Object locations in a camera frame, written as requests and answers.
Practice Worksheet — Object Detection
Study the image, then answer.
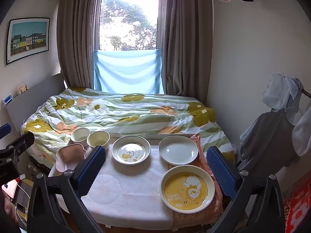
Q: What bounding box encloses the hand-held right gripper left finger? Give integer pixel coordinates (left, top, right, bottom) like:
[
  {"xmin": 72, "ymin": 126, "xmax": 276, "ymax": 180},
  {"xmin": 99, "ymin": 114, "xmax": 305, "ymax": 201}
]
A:
[{"xmin": 27, "ymin": 145, "xmax": 114, "ymax": 233}]

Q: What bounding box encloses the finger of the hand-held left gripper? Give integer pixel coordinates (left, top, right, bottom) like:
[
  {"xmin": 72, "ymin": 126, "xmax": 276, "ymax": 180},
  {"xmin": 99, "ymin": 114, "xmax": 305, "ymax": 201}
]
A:
[{"xmin": 0, "ymin": 123, "xmax": 11, "ymax": 139}]

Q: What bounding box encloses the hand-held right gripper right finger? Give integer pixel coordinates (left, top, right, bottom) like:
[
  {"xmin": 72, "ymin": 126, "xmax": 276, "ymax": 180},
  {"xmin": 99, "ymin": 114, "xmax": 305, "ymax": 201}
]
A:
[{"xmin": 206, "ymin": 146, "xmax": 285, "ymax": 233}]

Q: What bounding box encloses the large beige plastic basin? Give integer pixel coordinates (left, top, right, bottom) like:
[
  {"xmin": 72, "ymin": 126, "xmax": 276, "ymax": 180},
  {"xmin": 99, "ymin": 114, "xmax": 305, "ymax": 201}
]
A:
[{"xmin": 56, "ymin": 144, "xmax": 88, "ymax": 173}]

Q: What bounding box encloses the yellow plate with duck print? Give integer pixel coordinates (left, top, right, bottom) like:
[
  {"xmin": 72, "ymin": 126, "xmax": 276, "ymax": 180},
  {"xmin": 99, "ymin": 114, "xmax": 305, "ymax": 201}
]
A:
[{"xmin": 160, "ymin": 165, "xmax": 215, "ymax": 214}]

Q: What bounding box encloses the white plate with duck print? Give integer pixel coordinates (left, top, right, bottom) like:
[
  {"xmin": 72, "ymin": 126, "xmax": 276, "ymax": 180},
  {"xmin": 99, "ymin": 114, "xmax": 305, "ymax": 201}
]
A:
[{"xmin": 111, "ymin": 135, "xmax": 151, "ymax": 166}]

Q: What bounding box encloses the plain white plate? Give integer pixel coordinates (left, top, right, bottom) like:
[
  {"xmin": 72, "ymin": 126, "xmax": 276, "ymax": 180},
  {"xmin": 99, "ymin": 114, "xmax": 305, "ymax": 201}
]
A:
[{"xmin": 158, "ymin": 135, "xmax": 199, "ymax": 165}]

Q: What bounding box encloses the pale yellow bowl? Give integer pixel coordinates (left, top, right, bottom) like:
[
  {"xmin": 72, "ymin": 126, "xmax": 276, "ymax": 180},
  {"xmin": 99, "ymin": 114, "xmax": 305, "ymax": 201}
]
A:
[{"xmin": 87, "ymin": 130, "xmax": 111, "ymax": 150}]

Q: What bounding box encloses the white cup-shaped bowl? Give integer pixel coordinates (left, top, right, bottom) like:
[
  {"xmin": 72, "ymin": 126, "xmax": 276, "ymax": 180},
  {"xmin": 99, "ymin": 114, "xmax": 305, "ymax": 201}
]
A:
[{"xmin": 70, "ymin": 127, "xmax": 91, "ymax": 148}]

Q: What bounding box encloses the pile of books and devices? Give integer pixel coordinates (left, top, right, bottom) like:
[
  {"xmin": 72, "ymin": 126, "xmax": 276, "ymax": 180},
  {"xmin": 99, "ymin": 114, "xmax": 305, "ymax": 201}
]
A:
[{"xmin": 2, "ymin": 173, "xmax": 33, "ymax": 224}]

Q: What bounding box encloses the grey bed headboard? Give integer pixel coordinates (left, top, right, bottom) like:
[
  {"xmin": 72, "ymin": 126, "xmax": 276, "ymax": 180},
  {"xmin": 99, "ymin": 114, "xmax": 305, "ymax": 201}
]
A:
[{"xmin": 5, "ymin": 73, "xmax": 67, "ymax": 136}]

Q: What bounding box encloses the white floral towel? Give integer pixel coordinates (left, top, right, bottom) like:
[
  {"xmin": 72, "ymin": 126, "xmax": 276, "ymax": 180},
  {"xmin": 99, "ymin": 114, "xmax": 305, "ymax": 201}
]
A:
[{"xmin": 49, "ymin": 136, "xmax": 175, "ymax": 224}]

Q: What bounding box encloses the grey garment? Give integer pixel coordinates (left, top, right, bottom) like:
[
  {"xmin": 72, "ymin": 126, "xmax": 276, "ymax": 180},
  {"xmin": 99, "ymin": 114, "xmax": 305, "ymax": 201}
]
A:
[{"xmin": 239, "ymin": 108, "xmax": 300, "ymax": 175}]

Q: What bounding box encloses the orange floral cloth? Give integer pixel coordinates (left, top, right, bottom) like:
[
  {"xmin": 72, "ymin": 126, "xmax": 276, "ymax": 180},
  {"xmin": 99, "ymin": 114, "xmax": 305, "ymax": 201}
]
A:
[{"xmin": 168, "ymin": 133, "xmax": 224, "ymax": 231}]

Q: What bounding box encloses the green yellow floral duvet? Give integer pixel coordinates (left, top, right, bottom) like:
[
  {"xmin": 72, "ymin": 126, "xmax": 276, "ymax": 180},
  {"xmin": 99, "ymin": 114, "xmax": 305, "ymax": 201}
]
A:
[{"xmin": 21, "ymin": 87, "xmax": 236, "ymax": 165}]

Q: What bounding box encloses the red patterned bag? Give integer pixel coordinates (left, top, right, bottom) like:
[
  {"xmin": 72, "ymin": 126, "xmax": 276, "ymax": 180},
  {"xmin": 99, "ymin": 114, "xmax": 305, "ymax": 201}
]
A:
[{"xmin": 283, "ymin": 177, "xmax": 311, "ymax": 233}]

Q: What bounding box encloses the white garment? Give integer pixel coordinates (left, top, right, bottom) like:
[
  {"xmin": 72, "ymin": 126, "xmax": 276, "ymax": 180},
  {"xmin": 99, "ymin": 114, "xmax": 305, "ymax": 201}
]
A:
[{"xmin": 292, "ymin": 113, "xmax": 311, "ymax": 157}]

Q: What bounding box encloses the framed houses picture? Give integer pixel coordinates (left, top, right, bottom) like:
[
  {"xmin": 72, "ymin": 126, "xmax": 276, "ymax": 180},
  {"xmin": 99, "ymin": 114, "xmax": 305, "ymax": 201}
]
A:
[{"xmin": 6, "ymin": 17, "xmax": 51, "ymax": 65}]

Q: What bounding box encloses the white shirt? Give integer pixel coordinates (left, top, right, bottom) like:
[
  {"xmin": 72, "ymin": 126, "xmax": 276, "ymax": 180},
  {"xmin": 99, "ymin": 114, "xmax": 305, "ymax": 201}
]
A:
[{"xmin": 262, "ymin": 73, "xmax": 303, "ymax": 110}]

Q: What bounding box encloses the light blue window cloth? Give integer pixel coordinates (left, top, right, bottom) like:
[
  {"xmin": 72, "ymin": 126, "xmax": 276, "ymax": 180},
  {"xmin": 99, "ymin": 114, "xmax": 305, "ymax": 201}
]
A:
[{"xmin": 93, "ymin": 49, "xmax": 163, "ymax": 95}]

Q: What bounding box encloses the brown curtain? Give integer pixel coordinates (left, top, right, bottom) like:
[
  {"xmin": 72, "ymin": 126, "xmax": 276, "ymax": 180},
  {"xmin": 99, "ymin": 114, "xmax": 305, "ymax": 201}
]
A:
[
  {"xmin": 159, "ymin": 0, "xmax": 214, "ymax": 102},
  {"xmin": 57, "ymin": 0, "xmax": 100, "ymax": 89}
]

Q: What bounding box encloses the window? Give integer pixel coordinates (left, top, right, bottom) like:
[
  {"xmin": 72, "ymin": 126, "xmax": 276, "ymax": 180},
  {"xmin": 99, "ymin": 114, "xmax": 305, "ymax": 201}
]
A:
[{"xmin": 98, "ymin": 0, "xmax": 161, "ymax": 52}]

